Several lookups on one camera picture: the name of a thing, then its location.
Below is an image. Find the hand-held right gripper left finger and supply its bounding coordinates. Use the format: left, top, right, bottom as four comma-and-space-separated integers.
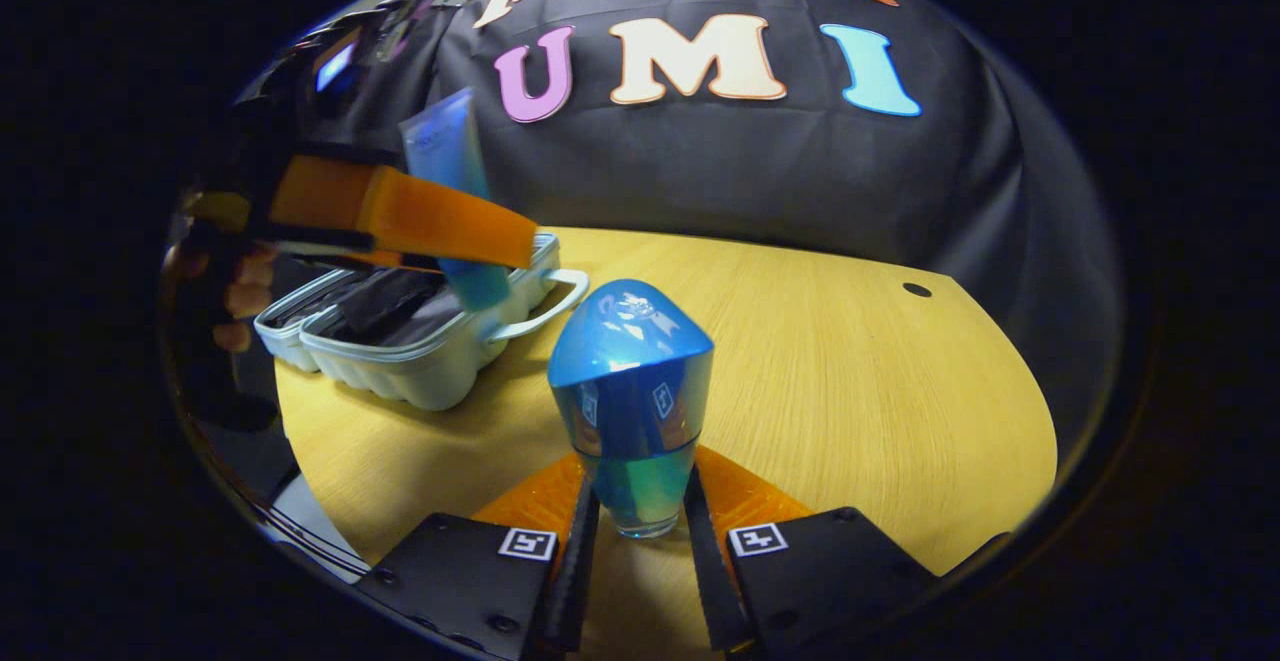
355, 453, 601, 657

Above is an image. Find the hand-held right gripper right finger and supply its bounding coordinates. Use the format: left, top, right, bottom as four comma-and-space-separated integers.
683, 444, 941, 657

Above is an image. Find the blue skin care tube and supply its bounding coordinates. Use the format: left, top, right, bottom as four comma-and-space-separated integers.
400, 89, 513, 312

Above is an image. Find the blue cap skin care bottle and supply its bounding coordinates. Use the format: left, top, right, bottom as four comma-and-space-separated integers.
548, 279, 716, 540

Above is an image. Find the black backdrop cloth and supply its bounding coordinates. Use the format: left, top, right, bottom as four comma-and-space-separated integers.
240, 0, 1126, 442

